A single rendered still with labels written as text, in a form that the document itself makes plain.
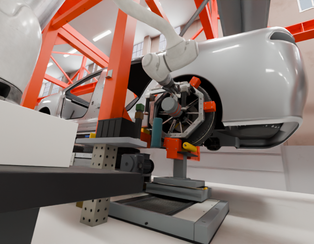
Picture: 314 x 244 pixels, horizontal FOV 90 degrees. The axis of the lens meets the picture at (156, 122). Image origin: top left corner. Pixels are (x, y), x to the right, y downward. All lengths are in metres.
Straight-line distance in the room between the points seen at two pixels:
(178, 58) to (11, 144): 0.70
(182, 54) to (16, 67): 0.63
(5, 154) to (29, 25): 0.28
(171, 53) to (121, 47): 0.99
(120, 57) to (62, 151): 1.40
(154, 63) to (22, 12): 0.52
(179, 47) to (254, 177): 4.61
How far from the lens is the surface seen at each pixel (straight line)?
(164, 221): 0.94
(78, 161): 1.76
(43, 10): 0.81
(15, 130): 0.34
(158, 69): 0.85
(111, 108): 1.44
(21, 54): 0.45
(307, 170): 5.25
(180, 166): 1.54
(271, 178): 5.12
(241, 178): 5.13
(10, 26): 0.46
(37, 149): 0.35
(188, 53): 0.82
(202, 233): 0.88
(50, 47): 3.64
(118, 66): 1.63
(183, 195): 1.40
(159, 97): 1.64
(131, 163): 1.36
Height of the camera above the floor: 0.32
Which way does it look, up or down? 16 degrees up
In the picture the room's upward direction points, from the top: 5 degrees clockwise
